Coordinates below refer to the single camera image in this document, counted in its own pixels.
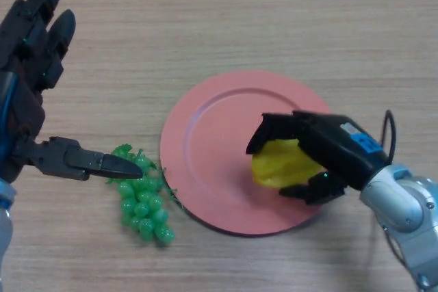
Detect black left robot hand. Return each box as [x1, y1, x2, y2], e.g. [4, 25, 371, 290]
[0, 0, 144, 183]

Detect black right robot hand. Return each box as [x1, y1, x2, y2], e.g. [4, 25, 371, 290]
[245, 109, 391, 206]

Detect yellow starfruit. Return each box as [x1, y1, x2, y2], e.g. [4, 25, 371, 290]
[251, 137, 326, 189]

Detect pink round plate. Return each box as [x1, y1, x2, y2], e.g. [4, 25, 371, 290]
[159, 70, 333, 237]

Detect green plastic grape bunch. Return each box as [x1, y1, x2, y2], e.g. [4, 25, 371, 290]
[105, 144, 185, 245]

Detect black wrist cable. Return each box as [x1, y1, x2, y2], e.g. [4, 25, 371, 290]
[368, 109, 424, 282]

